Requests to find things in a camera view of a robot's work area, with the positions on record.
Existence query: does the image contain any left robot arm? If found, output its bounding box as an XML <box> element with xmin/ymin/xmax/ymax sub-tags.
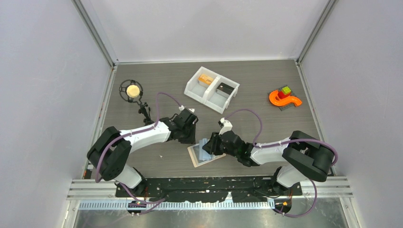
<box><xmin>87</xmin><ymin>107</ymin><xmax>198</xmax><ymax>197</ymax></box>

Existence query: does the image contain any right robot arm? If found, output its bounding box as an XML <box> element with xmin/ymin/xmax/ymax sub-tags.
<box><xmin>202</xmin><ymin>131</ymin><xmax>338</xmax><ymax>195</ymax></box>

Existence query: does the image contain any beige card holder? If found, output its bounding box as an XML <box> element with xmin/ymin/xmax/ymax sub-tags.
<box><xmin>187</xmin><ymin>138</ymin><xmax>226</xmax><ymax>168</ymax></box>

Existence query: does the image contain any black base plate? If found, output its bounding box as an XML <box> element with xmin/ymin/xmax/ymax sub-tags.
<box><xmin>115</xmin><ymin>176</ymin><xmax>302</xmax><ymax>203</ymax></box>

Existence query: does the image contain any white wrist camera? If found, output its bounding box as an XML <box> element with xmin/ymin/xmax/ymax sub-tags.
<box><xmin>218</xmin><ymin>118</ymin><xmax>232</xmax><ymax>135</ymax></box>
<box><xmin>179</xmin><ymin>105</ymin><xmax>195</xmax><ymax>113</ymax></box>

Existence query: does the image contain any white two-compartment bin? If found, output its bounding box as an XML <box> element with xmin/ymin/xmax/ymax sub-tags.
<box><xmin>184</xmin><ymin>66</ymin><xmax>240</xmax><ymax>114</ymax></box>

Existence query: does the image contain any microphone on black tripod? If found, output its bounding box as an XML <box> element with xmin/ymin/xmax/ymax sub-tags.
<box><xmin>118</xmin><ymin>79</ymin><xmax>154</xmax><ymax>125</ymax></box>

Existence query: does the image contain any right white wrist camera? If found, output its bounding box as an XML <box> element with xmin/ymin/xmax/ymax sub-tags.
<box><xmin>218</xmin><ymin>118</ymin><xmax>232</xmax><ymax>135</ymax></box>

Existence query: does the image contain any orange card stack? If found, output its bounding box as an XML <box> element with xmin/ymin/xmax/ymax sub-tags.
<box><xmin>198</xmin><ymin>74</ymin><xmax>214</xmax><ymax>88</ymax></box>

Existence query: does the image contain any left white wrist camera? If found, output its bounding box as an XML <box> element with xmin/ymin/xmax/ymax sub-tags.
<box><xmin>179</xmin><ymin>105</ymin><xmax>195</xmax><ymax>113</ymax></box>

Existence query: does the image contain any orange toy with blocks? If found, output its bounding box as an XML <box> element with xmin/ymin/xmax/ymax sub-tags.
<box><xmin>268</xmin><ymin>85</ymin><xmax>302</xmax><ymax>111</ymax></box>

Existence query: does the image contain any black card stack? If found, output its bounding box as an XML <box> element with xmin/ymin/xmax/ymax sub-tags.
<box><xmin>216</xmin><ymin>83</ymin><xmax>235</xmax><ymax>98</ymax></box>

